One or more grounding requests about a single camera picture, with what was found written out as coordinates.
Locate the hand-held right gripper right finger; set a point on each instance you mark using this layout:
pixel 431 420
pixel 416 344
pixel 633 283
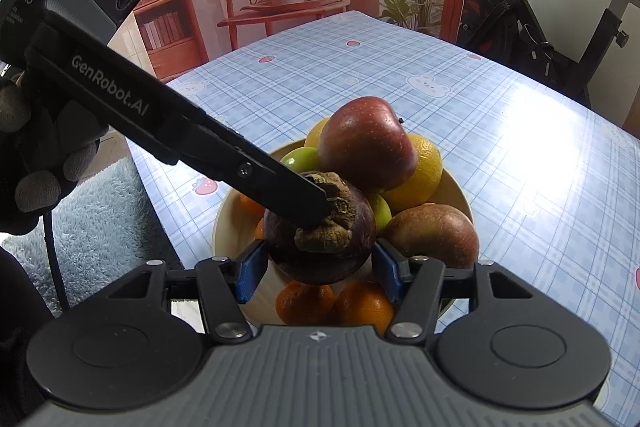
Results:
pixel 385 271

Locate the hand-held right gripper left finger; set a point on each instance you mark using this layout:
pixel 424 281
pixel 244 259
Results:
pixel 250 273

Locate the large yellow lemon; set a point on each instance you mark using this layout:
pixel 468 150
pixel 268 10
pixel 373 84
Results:
pixel 425 177
pixel 315 134

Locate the person's left hand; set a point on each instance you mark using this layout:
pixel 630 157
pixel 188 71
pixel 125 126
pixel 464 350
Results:
pixel 45 147

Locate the beige round plate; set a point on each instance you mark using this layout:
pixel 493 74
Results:
pixel 227 227

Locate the dark purple mangosteen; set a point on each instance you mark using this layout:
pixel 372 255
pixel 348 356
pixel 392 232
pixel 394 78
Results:
pixel 345 257

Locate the fluffy grey-blue rug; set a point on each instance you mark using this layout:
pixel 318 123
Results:
pixel 115 227

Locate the blue plaid tablecloth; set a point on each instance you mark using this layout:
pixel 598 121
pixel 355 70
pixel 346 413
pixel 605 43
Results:
pixel 525 147

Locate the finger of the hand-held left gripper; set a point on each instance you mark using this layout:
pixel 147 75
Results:
pixel 270 184

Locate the round green fruit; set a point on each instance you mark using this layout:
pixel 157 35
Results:
pixel 300 158
pixel 382 212

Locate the brown wooden cabinet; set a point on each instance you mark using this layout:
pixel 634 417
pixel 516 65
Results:
pixel 632 114

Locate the dark red apple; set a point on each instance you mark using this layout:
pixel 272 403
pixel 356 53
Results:
pixel 367 144
pixel 435 234

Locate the black exercise bike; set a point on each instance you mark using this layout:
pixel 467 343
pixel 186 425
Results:
pixel 500 17

